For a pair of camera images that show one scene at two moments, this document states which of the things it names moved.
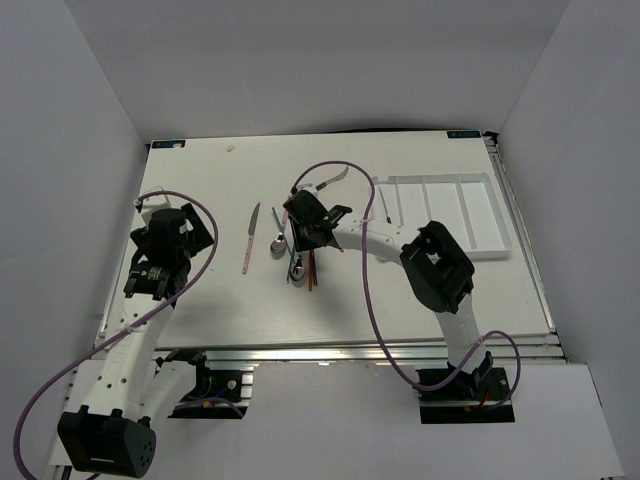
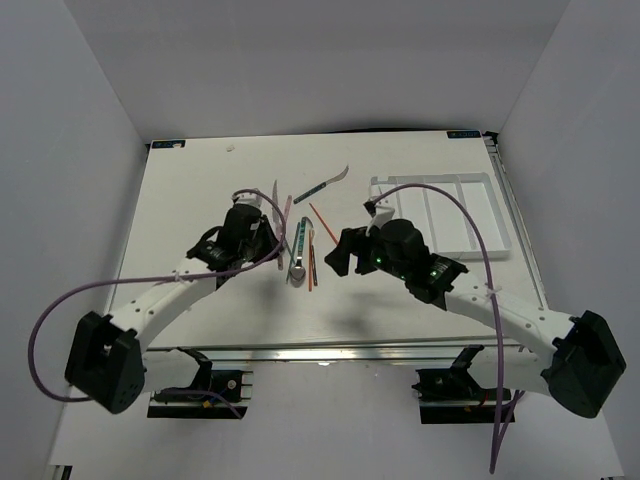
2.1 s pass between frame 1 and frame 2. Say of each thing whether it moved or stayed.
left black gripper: moved
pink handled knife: moved
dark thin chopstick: stayed
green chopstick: stayed
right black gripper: moved
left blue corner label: stayed
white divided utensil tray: stayed
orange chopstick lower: stayed
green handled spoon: stayed
